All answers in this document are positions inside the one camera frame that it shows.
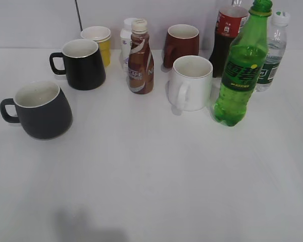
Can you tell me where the black ceramic mug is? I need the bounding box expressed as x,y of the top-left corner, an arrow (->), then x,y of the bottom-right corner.
49,39 -> 106,90

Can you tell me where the green Sprite bottle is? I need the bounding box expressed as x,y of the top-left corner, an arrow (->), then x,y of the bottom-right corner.
214,0 -> 273,127

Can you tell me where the white ceramic mug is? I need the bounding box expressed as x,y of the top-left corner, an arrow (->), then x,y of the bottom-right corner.
168,55 -> 213,111

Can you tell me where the dark grey ceramic mug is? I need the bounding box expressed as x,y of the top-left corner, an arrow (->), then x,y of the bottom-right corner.
0,81 -> 73,140

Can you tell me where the dark red ceramic mug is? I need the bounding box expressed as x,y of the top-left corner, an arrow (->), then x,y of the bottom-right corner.
163,24 -> 199,69

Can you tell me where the white milk bottle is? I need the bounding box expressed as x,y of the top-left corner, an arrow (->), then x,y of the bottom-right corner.
120,17 -> 137,72

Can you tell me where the brown Nescafe coffee bottle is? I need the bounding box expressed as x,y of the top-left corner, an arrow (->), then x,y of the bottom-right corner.
128,19 -> 154,95

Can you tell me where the cola bottle red label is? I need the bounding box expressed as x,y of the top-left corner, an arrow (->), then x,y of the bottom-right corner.
209,1 -> 249,78

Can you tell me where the clear water bottle green label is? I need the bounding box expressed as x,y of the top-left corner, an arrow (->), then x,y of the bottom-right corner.
255,11 -> 290,92

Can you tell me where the thin black cable on wall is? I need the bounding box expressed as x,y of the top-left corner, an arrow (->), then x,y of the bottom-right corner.
75,0 -> 83,31

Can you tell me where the yellow paper cup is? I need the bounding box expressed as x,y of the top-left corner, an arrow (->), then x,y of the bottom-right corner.
80,26 -> 111,67

